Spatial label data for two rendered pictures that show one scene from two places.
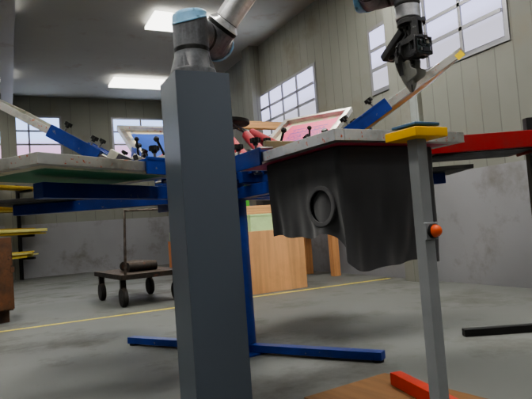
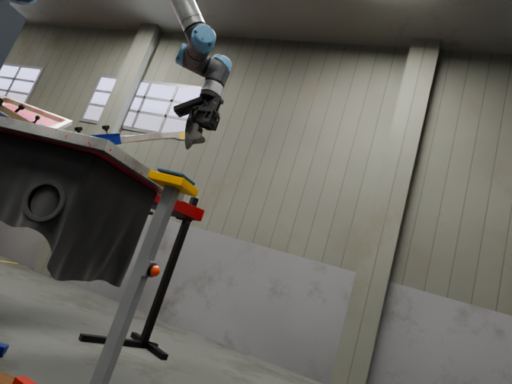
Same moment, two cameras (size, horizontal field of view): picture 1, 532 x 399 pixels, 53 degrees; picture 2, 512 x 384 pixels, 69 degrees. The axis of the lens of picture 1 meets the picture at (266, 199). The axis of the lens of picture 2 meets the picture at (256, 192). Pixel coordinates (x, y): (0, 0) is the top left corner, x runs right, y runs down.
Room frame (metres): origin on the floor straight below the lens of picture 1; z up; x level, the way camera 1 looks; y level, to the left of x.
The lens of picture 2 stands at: (0.50, 0.17, 0.71)
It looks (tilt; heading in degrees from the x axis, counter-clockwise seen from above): 13 degrees up; 317
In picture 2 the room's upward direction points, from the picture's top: 18 degrees clockwise
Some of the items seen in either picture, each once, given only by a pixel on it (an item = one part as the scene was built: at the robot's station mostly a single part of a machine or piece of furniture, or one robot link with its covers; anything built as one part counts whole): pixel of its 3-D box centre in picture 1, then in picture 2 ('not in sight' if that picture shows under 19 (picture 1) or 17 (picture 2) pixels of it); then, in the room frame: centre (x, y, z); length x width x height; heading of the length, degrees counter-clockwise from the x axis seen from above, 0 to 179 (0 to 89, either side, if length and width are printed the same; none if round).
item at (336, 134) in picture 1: (336, 153); (73, 157); (2.15, -0.29, 0.97); 0.79 x 0.58 x 0.04; 29
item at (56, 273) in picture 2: (389, 207); (107, 228); (1.89, -0.44, 0.74); 0.45 x 0.03 x 0.43; 119
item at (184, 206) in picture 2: (473, 147); (155, 200); (3.04, -1.20, 1.06); 0.61 x 0.46 x 0.12; 89
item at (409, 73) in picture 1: (410, 74); (193, 136); (1.57, -0.46, 1.12); 0.06 x 0.03 x 0.09; 29
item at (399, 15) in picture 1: (408, 14); (212, 91); (1.58, -0.47, 1.30); 0.08 x 0.08 x 0.05
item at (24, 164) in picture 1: (104, 156); not in sight; (2.29, 0.68, 1.05); 1.08 x 0.61 x 0.23; 149
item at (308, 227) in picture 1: (309, 204); (27, 191); (2.01, -0.16, 0.77); 0.46 x 0.09 x 0.36; 29
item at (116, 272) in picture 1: (137, 256); not in sight; (5.85, 1.45, 0.48); 1.22 x 0.71 x 0.96; 34
